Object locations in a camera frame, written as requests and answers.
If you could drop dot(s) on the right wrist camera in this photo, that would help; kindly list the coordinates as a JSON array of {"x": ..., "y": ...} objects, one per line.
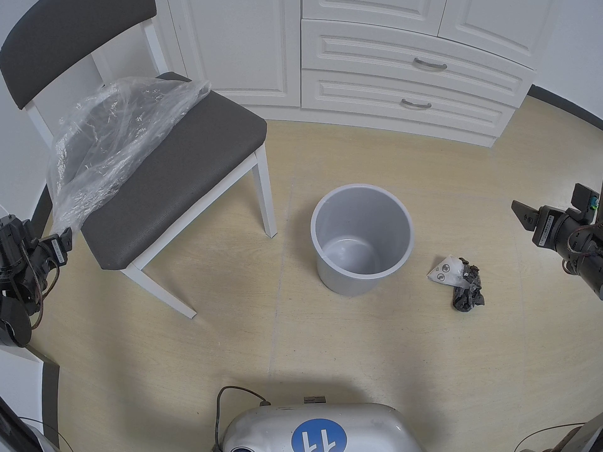
[{"x": 582, "y": 196}]

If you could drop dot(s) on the black plastic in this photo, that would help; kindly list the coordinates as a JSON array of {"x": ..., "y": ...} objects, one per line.
[{"x": 466, "y": 299}]

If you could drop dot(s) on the white chair with grey cushions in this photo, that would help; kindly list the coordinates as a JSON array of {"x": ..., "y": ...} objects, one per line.
[{"x": 188, "y": 158}]

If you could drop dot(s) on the grey trash bin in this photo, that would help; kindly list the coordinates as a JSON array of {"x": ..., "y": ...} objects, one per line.
[{"x": 362, "y": 219}]

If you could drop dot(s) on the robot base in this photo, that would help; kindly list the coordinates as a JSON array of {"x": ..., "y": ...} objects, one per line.
[{"x": 367, "y": 426}]

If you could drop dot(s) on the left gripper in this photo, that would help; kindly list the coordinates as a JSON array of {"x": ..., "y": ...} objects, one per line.
[{"x": 59, "y": 252}]

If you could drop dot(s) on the clear printed wrapper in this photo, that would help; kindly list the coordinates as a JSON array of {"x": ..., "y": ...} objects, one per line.
[{"x": 445, "y": 271}]

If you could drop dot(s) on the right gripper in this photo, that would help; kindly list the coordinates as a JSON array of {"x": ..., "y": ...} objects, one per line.
[{"x": 558, "y": 231}]

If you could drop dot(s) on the clear plastic bag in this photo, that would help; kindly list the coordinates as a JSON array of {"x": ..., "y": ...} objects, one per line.
[{"x": 117, "y": 125}]

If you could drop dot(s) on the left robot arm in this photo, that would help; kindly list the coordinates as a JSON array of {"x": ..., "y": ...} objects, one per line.
[{"x": 19, "y": 252}]

